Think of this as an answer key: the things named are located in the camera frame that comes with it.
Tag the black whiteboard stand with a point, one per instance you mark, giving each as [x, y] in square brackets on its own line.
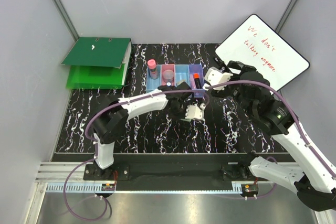
[221, 64]

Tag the clear purple pin box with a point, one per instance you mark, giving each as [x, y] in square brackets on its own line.
[168, 76]

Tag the white whiteboard with red writing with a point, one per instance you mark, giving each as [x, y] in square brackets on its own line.
[256, 44]

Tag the pink capped pencil tube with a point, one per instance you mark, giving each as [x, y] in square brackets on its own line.
[152, 67]

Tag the pink purple eraser stick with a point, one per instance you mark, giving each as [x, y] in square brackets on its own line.
[192, 83]

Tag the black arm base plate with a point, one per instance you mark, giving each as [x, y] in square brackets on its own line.
[176, 173]

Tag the dark green ring binder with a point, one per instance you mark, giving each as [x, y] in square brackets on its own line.
[98, 52]

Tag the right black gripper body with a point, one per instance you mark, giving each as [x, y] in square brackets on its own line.
[230, 91]

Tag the black marble pattern mat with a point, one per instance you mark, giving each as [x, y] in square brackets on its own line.
[226, 129]

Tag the aluminium rail frame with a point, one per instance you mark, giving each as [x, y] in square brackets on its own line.
[260, 201]

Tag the four-compartment pastel drawer organizer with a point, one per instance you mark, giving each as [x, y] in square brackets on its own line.
[180, 72]

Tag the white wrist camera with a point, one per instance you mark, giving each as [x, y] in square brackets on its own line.
[214, 76]
[195, 112]

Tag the bright green plastic folder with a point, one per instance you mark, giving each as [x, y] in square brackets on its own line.
[86, 77]

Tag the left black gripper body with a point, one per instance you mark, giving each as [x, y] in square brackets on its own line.
[179, 112]

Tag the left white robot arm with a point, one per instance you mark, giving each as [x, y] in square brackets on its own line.
[106, 126]

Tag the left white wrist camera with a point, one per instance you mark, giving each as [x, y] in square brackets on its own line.
[195, 112]

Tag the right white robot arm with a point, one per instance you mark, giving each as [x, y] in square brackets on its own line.
[314, 181]

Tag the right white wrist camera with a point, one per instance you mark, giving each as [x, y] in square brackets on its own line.
[214, 76]

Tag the beige small eraser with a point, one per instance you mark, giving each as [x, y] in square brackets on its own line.
[182, 81]

